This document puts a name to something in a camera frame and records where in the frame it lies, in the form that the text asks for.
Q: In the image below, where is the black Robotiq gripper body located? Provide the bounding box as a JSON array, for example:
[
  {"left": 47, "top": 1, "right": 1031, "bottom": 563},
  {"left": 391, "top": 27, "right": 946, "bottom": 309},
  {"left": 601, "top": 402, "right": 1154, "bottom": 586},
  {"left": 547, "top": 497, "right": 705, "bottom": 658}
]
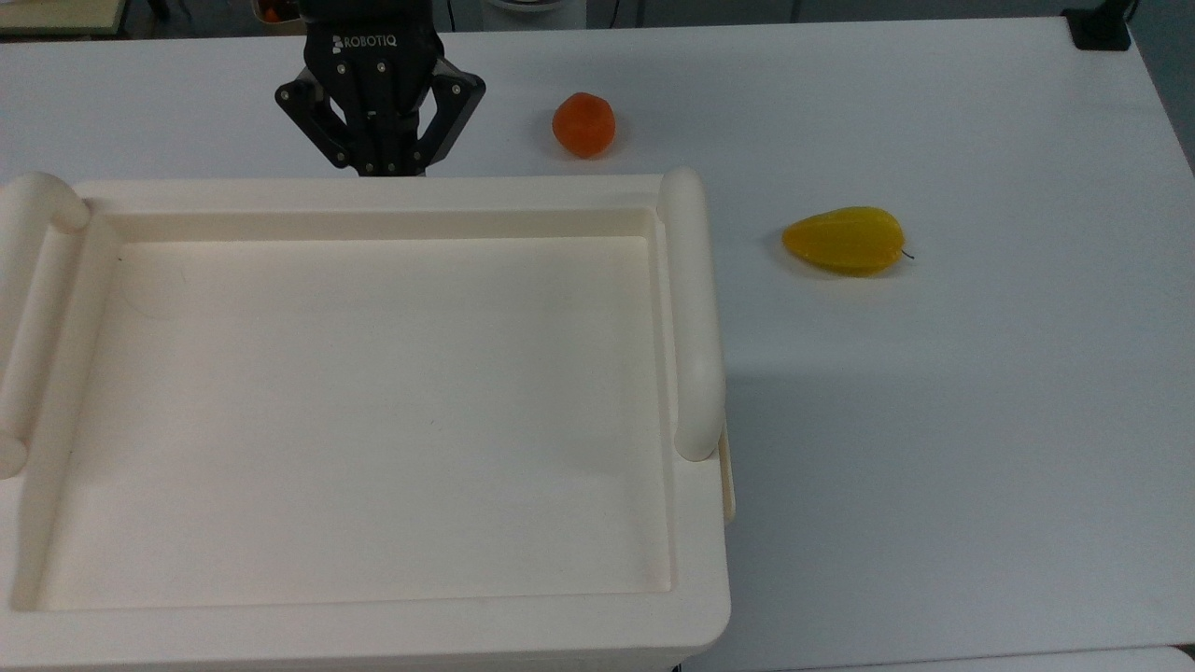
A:
[{"left": 299, "top": 0, "right": 442, "bottom": 178}]

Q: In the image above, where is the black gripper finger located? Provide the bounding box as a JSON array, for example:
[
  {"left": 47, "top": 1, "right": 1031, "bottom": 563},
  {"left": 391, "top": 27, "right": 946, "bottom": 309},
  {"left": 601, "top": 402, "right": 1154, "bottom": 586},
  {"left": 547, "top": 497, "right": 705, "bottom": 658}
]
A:
[
  {"left": 411, "top": 58, "right": 487, "bottom": 175},
  {"left": 274, "top": 67, "right": 361, "bottom": 175}
]

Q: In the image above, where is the cream plastic cabinet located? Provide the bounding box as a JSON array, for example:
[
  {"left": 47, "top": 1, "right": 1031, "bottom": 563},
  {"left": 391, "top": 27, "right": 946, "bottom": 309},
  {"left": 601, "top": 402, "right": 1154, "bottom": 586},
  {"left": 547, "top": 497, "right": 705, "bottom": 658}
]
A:
[{"left": 0, "top": 166, "right": 737, "bottom": 672}]

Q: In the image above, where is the orange toy fruit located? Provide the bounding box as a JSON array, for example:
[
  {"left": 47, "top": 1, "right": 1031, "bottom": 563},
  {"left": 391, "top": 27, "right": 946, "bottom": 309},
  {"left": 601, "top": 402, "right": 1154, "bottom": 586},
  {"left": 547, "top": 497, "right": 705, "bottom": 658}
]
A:
[{"left": 552, "top": 91, "right": 617, "bottom": 158}]

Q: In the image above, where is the wooden side table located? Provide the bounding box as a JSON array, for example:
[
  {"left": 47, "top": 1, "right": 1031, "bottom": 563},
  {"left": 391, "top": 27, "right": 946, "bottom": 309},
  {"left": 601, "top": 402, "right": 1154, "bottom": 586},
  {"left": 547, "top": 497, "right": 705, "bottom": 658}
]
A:
[{"left": 0, "top": 0, "right": 127, "bottom": 38}]

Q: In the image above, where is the yellow star fruit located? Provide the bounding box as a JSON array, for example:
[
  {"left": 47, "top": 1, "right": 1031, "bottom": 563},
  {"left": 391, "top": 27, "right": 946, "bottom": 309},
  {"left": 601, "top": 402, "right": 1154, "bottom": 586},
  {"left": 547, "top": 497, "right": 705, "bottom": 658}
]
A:
[{"left": 781, "top": 206, "right": 916, "bottom": 277}]

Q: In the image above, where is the black table clamp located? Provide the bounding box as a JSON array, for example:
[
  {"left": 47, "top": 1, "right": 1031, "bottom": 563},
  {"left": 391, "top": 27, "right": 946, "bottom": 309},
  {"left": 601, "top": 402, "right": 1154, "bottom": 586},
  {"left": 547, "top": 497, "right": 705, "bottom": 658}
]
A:
[{"left": 1062, "top": 0, "right": 1136, "bottom": 51}]

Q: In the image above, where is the cream tube cabinet handle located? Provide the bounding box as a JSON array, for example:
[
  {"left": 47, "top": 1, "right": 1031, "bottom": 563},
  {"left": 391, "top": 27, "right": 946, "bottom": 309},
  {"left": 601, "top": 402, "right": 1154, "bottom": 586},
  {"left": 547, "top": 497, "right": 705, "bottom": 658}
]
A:
[
  {"left": 656, "top": 166, "right": 727, "bottom": 463},
  {"left": 0, "top": 172, "right": 92, "bottom": 481}
]

